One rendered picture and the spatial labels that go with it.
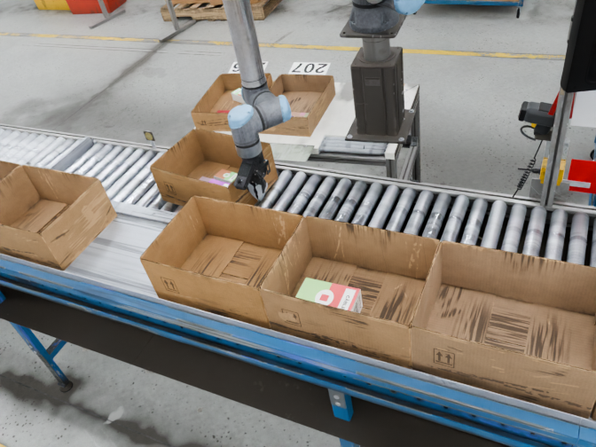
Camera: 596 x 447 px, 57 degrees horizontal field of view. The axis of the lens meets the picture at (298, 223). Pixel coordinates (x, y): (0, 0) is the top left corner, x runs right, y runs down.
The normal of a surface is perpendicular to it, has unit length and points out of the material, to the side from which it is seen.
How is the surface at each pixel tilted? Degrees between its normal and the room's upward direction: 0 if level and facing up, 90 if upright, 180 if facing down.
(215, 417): 0
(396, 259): 90
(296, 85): 89
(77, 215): 91
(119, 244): 0
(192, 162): 89
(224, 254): 2
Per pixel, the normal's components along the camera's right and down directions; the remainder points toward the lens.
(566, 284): -0.42, 0.65
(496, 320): -0.15, -0.74
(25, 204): 0.90, 0.16
